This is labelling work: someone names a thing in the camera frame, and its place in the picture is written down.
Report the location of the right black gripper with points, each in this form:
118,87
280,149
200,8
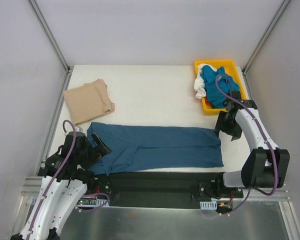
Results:
226,126

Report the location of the yellow plastic bin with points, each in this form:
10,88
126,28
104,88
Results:
222,80

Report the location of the left aluminium frame post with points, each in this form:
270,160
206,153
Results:
48,33

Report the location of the white t-shirt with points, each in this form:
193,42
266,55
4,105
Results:
199,85

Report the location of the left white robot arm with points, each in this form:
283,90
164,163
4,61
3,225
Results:
66,184

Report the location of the aluminium frame post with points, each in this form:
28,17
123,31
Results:
267,33
48,33

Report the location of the right aluminium frame post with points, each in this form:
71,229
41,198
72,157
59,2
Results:
267,33

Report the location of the white cable duct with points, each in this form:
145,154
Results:
212,205
92,203

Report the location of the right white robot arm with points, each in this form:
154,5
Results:
266,166

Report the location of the right white cable duct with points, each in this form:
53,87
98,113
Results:
212,205

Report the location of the dark blue t-shirt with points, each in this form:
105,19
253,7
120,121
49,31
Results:
136,148

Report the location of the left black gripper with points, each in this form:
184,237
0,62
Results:
97,149

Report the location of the folded beige t-shirt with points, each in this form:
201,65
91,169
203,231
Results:
88,102

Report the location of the left white cable duct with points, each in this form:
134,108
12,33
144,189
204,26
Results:
92,203

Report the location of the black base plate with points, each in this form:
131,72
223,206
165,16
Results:
162,190

